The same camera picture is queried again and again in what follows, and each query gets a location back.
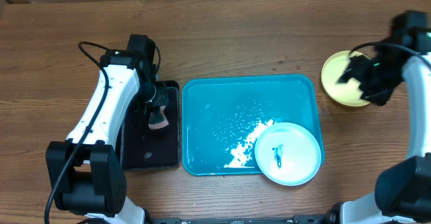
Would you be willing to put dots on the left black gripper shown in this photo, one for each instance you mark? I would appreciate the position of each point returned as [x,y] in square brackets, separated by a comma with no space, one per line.
[162,87]

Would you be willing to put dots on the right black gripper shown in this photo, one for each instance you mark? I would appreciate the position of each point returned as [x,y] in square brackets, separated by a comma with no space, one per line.
[355,70]

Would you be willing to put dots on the green and pink sponge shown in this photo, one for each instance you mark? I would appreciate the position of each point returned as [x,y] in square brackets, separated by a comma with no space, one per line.
[157,119]

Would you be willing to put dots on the yellow plate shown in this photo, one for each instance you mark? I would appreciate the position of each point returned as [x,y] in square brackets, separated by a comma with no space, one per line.
[347,94]

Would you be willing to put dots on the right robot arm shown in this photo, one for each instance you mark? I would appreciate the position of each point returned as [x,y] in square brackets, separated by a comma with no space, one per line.
[402,192]

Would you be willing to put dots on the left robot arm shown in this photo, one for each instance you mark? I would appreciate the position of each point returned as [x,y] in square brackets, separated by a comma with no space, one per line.
[84,170]

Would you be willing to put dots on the black water tray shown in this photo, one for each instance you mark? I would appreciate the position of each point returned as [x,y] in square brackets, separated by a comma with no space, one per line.
[142,148]

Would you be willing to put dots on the teal plastic tray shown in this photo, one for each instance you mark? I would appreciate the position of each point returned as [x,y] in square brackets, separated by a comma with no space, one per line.
[223,117]

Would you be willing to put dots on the light blue plate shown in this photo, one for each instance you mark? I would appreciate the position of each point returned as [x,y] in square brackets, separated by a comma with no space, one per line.
[288,154]

